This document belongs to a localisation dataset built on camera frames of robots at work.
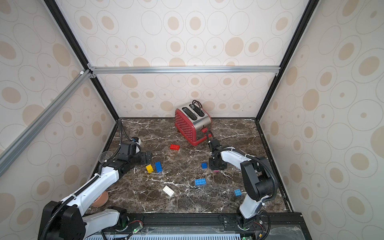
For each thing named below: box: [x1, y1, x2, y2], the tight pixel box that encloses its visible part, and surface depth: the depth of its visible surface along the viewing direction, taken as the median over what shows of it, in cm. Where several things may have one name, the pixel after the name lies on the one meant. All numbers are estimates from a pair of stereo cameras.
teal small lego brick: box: [234, 188, 242, 197], surface depth 84 cm
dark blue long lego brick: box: [155, 161, 163, 173], surface depth 94 cm
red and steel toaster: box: [174, 100, 212, 146], surface depth 100 cm
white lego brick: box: [162, 185, 175, 197], surface depth 85 cm
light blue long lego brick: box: [194, 178, 207, 185], surface depth 87 cm
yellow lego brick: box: [145, 164, 154, 173], surface depth 91 cm
